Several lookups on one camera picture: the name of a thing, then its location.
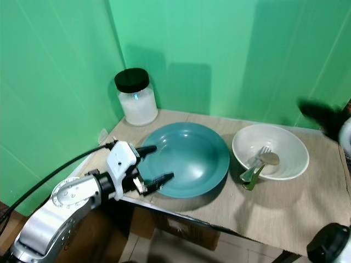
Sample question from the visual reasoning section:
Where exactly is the clear jar with black lid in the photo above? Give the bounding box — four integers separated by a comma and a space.
114, 67, 159, 127

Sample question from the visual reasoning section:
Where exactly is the green-handled metal fork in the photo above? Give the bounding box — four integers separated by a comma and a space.
240, 146, 272, 183

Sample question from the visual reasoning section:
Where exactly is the brown cardboard box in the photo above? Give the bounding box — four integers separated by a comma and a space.
141, 211, 221, 251

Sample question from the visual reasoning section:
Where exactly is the white ceramic bowl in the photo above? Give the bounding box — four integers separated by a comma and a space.
231, 124, 310, 181

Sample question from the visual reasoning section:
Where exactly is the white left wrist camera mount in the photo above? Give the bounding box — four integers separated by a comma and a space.
106, 140, 139, 199

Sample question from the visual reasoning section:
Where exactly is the teal ceramic plate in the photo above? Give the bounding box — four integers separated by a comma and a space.
137, 122, 230, 199

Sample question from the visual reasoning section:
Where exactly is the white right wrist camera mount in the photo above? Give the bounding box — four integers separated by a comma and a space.
337, 114, 351, 153

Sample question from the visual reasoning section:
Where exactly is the beige woven table cloth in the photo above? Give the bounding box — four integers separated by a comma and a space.
67, 110, 351, 258

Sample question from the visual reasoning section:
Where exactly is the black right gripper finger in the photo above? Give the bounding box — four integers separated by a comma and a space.
321, 115, 343, 142
298, 99, 332, 125

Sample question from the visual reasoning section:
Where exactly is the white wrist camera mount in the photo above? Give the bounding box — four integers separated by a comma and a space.
337, 114, 351, 153
106, 140, 139, 199

